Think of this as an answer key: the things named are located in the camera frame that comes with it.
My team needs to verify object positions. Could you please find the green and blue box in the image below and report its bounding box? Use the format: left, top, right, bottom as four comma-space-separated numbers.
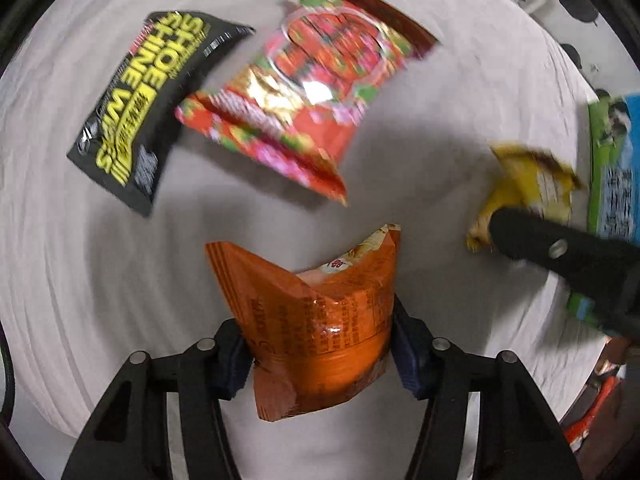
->
565, 96, 640, 332

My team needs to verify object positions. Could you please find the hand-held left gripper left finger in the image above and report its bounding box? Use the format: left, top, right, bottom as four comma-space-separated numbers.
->
61, 319, 252, 480

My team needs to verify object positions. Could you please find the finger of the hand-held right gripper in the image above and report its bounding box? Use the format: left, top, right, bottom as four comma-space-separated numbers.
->
488, 207, 640, 342

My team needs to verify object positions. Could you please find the red floral snack packet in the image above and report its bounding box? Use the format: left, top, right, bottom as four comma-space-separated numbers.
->
174, 0, 442, 207

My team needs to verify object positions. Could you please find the orange snack packet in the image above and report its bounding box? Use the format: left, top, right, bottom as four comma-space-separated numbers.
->
205, 224, 402, 422

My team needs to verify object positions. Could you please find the yellow snack packet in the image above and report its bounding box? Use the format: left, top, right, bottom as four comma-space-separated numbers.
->
466, 143, 587, 253

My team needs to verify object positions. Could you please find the black wipes packet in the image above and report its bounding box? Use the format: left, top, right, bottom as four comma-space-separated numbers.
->
66, 10, 256, 218

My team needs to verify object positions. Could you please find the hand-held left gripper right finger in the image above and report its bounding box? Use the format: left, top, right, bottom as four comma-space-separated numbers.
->
390, 296, 584, 480

